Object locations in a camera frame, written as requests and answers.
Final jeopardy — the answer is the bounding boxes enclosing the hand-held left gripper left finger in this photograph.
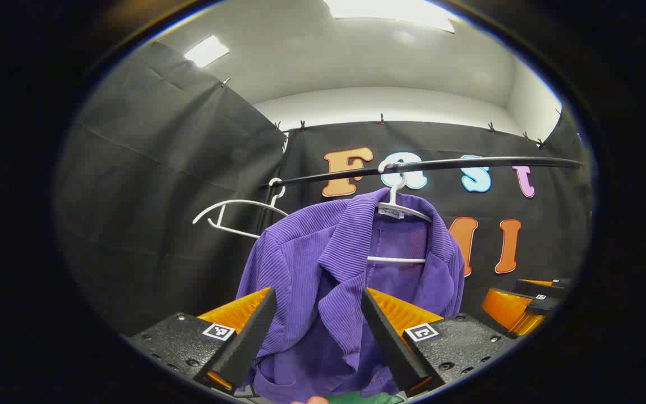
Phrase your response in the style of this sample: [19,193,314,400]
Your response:
[124,287,278,393]

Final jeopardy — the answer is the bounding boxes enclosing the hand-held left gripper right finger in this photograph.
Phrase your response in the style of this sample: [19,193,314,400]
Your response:
[361,287,520,397]

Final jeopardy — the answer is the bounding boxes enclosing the green laundry hamper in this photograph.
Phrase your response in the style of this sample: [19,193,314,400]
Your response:
[323,392,408,404]

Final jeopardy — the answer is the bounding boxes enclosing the purple corduroy shirt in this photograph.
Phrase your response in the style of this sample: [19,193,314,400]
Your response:
[236,188,465,403]

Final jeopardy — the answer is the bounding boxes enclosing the white plastic hanger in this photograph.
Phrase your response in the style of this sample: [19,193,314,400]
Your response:
[367,160,433,264]
[192,178,290,239]

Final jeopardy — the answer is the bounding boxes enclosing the black backdrop cloth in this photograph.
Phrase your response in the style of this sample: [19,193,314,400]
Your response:
[54,42,593,337]

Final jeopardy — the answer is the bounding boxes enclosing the row of small cloth clips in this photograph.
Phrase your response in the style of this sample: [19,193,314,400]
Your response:
[220,77,562,150]

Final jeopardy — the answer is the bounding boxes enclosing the small ceiling light panel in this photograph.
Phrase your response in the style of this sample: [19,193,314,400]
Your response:
[184,35,230,68]

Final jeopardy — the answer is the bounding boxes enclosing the large ceiling light panel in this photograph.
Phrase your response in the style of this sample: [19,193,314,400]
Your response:
[323,0,461,33]

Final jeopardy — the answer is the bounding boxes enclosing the black clothes rail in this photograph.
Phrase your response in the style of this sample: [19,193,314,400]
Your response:
[253,157,584,239]

